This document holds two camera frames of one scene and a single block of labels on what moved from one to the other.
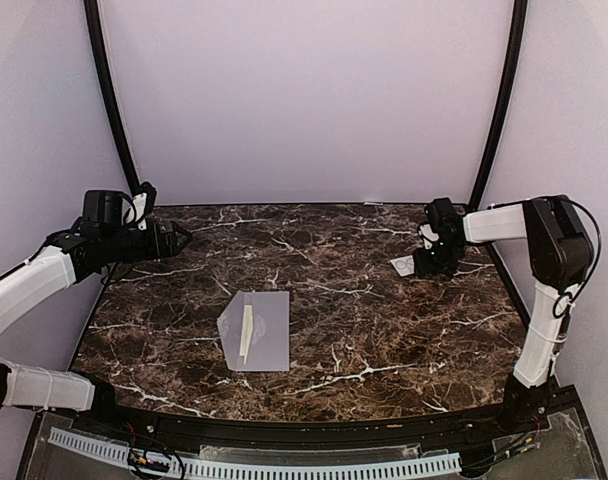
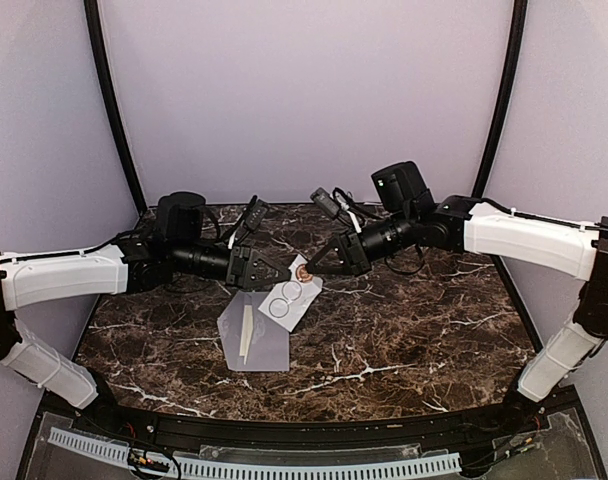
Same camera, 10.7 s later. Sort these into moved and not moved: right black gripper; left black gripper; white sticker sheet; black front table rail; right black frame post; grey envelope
Moved: right black gripper; white sticker sheet; left black gripper
Not moved: right black frame post; black front table rail; grey envelope
